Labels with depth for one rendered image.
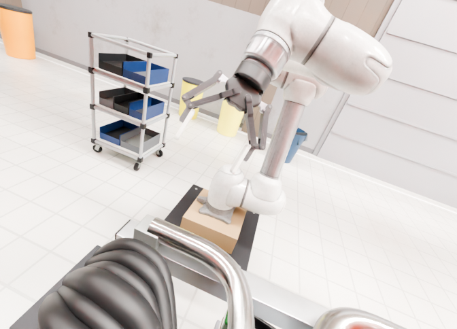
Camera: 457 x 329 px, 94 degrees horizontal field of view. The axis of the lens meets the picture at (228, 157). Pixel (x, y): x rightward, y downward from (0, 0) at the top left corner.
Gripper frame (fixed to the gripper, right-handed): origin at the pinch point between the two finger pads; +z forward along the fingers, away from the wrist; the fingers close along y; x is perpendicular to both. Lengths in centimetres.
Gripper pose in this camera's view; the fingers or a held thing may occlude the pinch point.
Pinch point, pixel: (207, 151)
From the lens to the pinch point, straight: 45.2
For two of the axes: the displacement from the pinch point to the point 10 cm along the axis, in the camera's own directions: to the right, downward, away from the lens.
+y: -8.4, -5.1, -1.6
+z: -5.2, 8.5, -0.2
